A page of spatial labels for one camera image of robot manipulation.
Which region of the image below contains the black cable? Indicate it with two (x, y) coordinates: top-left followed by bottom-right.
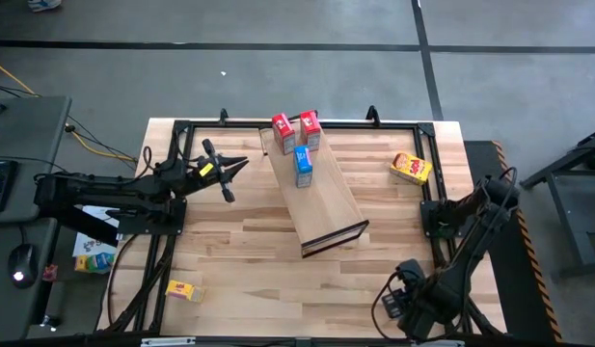
(0, 154), (134, 195)

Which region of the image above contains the silver metal bracket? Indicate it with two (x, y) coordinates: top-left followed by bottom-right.
(410, 338), (466, 347)
(140, 336), (197, 347)

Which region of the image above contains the black mat with hazard stripes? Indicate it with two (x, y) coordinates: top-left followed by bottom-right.
(463, 140), (564, 344)

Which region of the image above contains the black computer mouse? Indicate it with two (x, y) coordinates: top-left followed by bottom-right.
(7, 243), (40, 289)

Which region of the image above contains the black keyboard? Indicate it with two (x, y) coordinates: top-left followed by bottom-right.
(0, 159), (18, 213)

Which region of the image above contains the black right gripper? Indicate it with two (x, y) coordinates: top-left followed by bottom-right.
(381, 258), (455, 342)

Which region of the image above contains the wooden shelf with black frame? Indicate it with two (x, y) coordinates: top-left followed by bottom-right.
(258, 115), (370, 259)

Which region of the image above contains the grey desk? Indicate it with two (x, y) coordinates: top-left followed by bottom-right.
(0, 94), (72, 226)
(0, 217), (60, 343)

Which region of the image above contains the yellow cable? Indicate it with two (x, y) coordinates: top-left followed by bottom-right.
(0, 56), (137, 163)

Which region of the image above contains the black metal stand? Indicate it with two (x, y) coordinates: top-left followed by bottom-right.
(521, 125), (595, 283)

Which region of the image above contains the red cereal box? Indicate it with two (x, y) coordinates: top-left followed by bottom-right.
(271, 112), (297, 156)
(299, 109), (323, 153)

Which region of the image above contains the blue Rice Krispies box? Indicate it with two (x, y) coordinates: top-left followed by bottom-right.
(292, 145), (314, 189)

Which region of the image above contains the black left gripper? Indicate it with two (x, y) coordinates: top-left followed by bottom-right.
(169, 138), (251, 203)

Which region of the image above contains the colourful cereal box pack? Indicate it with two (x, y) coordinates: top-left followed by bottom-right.
(73, 252), (117, 275)

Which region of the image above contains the white printed paper sheet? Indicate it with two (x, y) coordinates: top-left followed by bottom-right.
(72, 205), (121, 259)

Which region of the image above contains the person's white shoe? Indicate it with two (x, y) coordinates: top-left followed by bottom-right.
(26, 0), (64, 13)

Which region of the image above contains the black aluminium table frame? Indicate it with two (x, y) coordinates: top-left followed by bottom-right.
(98, 108), (508, 338)

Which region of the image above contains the yellow cereal box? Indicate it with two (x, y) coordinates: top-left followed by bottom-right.
(389, 152), (433, 187)
(164, 280), (205, 304)

